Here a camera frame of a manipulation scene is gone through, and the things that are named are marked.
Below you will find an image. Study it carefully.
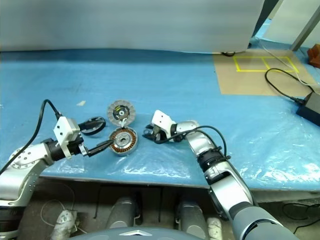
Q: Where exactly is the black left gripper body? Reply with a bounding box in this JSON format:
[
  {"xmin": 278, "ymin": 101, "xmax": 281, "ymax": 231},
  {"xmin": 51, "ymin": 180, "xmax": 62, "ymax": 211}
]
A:
[{"xmin": 69, "ymin": 136, "xmax": 90, "ymax": 158}]

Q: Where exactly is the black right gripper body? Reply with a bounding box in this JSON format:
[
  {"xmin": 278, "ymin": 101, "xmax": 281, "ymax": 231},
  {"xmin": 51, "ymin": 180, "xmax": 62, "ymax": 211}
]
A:
[{"xmin": 151, "ymin": 125, "xmax": 176, "ymax": 144}]

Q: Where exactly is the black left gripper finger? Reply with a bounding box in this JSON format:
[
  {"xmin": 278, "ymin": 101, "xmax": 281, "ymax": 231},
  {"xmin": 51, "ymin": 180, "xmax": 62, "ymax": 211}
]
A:
[
  {"xmin": 95, "ymin": 139, "xmax": 115, "ymax": 150},
  {"xmin": 86, "ymin": 145, "xmax": 113, "ymax": 158}
]

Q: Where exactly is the motor housing with copper windings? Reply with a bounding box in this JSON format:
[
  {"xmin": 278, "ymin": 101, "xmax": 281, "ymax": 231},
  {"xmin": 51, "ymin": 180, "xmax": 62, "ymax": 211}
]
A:
[{"xmin": 107, "ymin": 126, "xmax": 139, "ymax": 157}]

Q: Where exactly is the black spoked rotor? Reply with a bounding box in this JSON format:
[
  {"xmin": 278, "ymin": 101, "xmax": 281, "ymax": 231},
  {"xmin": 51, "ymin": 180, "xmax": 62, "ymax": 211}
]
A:
[{"xmin": 77, "ymin": 116, "xmax": 106, "ymax": 137}]

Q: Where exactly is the grey round motor lid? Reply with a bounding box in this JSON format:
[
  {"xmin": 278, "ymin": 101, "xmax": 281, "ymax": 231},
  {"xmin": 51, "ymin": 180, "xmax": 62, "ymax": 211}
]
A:
[{"xmin": 107, "ymin": 99, "xmax": 136, "ymax": 127}]

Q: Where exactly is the blue plastic table cover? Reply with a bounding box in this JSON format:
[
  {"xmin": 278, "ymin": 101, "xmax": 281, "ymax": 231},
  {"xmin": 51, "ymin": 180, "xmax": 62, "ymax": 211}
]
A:
[{"xmin": 0, "ymin": 48, "xmax": 320, "ymax": 194}]

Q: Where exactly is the grey robot left leg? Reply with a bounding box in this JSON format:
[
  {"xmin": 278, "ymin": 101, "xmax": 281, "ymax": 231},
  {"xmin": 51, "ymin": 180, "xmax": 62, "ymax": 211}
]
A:
[{"xmin": 106, "ymin": 196, "xmax": 137, "ymax": 230}]

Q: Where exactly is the grey robot leg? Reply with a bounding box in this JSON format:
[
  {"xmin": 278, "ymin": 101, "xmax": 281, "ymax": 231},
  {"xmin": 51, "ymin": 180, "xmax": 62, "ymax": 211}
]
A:
[
  {"xmin": 106, "ymin": 196, "xmax": 137, "ymax": 230},
  {"xmin": 175, "ymin": 198, "xmax": 209, "ymax": 236}
]

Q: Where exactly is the white robot left foot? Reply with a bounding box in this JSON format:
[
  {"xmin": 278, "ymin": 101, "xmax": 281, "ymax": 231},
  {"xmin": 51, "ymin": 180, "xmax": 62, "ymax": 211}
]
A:
[{"xmin": 50, "ymin": 209, "xmax": 79, "ymax": 240}]

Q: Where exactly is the white robot foot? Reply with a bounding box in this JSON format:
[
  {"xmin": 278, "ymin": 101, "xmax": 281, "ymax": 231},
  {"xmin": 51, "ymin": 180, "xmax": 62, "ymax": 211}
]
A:
[
  {"xmin": 206, "ymin": 217, "xmax": 226, "ymax": 236},
  {"xmin": 50, "ymin": 209, "xmax": 79, "ymax": 240}
]

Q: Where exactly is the grey robot right leg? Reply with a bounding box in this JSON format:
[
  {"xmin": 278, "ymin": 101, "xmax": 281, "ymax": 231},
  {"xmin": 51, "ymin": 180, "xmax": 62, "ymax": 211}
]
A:
[{"xmin": 175, "ymin": 198, "xmax": 209, "ymax": 236}]

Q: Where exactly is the grey robot torso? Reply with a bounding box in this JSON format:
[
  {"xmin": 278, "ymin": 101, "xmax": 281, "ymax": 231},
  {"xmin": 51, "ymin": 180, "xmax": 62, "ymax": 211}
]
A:
[{"xmin": 67, "ymin": 226, "xmax": 201, "ymax": 240}]

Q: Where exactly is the white robot right foot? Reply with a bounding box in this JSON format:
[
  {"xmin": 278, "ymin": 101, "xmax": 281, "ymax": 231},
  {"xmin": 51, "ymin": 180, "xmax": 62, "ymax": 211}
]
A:
[{"xmin": 206, "ymin": 217, "xmax": 226, "ymax": 236}]

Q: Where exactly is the brown cardboard sheet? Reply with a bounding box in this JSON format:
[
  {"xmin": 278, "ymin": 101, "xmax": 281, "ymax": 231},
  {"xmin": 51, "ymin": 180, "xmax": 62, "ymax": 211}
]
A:
[{"xmin": 212, "ymin": 48, "xmax": 319, "ymax": 96}]

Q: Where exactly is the large white board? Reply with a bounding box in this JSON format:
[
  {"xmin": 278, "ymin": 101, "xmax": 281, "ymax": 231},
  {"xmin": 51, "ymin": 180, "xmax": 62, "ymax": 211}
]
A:
[{"xmin": 0, "ymin": 0, "xmax": 266, "ymax": 55}]

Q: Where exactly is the yellow tape rectangle marking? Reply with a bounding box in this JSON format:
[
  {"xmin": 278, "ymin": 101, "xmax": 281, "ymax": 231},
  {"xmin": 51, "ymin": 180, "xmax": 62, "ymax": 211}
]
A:
[{"xmin": 232, "ymin": 56, "xmax": 301, "ymax": 74}]

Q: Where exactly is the black power adapter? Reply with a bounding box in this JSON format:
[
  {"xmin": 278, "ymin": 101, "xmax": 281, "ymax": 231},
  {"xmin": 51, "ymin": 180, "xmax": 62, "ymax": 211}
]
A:
[{"xmin": 295, "ymin": 91, "xmax": 320, "ymax": 124}]

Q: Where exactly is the white side panel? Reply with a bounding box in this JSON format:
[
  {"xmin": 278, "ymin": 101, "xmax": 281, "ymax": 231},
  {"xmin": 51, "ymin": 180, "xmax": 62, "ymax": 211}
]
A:
[{"xmin": 259, "ymin": 0, "xmax": 320, "ymax": 46}]

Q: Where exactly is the reddish brown block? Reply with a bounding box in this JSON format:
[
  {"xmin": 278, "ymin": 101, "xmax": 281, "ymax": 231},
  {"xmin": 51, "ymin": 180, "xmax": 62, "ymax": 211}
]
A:
[{"xmin": 307, "ymin": 42, "xmax": 320, "ymax": 67}]

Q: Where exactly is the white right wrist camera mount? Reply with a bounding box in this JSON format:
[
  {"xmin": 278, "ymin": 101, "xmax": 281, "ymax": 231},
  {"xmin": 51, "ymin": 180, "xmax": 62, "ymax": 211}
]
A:
[{"xmin": 151, "ymin": 109, "xmax": 177, "ymax": 139}]

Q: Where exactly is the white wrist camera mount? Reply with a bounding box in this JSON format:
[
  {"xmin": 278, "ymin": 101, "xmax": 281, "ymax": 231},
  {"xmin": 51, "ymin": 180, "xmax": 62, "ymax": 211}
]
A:
[
  {"xmin": 53, "ymin": 116, "xmax": 81, "ymax": 160},
  {"xmin": 151, "ymin": 109, "xmax": 177, "ymax": 139}
]

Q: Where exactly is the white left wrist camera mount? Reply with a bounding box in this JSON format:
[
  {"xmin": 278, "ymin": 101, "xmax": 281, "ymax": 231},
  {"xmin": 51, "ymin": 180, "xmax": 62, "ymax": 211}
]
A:
[{"xmin": 53, "ymin": 116, "xmax": 81, "ymax": 160}]

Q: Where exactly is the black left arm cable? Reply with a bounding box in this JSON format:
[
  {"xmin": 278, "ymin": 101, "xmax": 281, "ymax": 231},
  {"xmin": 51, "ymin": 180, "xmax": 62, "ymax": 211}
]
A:
[{"xmin": 0, "ymin": 99, "xmax": 63, "ymax": 175}]

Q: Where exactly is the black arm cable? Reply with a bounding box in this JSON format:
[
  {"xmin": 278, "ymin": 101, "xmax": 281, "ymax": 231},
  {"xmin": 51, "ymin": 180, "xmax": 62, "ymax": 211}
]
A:
[
  {"xmin": 0, "ymin": 99, "xmax": 63, "ymax": 175},
  {"xmin": 153, "ymin": 125, "xmax": 230, "ymax": 161}
]

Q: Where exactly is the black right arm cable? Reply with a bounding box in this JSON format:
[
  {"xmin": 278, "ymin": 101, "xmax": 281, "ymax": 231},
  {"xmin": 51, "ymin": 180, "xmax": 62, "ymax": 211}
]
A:
[{"xmin": 153, "ymin": 125, "xmax": 230, "ymax": 161}]

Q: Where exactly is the white wire loop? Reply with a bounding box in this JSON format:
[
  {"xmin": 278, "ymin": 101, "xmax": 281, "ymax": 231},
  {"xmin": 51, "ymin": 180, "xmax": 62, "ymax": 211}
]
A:
[{"xmin": 39, "ymin": 199, "xmax": 76, "ymax": 229}]

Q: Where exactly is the black power cable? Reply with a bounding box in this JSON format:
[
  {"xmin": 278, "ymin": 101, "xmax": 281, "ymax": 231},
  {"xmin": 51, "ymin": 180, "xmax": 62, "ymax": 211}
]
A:
[{"xmin": 264, "ymin": 68, "xmax": 308, "ymax": 105}]

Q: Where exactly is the thin white cable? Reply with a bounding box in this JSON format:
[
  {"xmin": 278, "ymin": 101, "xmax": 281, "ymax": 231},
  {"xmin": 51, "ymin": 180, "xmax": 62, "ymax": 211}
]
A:
[{"xmin": 259, "ymin": 39, "xmax": 320, "ymax": 89}]

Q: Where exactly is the black floor cable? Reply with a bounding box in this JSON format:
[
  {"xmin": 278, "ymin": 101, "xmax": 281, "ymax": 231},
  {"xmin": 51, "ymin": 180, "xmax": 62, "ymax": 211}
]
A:
[{"xmin": 281, "ymin": 201, "xmax": 320, "ymax": 234}]

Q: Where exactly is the grey metal post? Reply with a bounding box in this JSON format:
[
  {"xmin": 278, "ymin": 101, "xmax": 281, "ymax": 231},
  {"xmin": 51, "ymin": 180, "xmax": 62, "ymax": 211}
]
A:
[{"xmin": 290, "ymin": 6, "xmax": 320, "ymax": 52}]

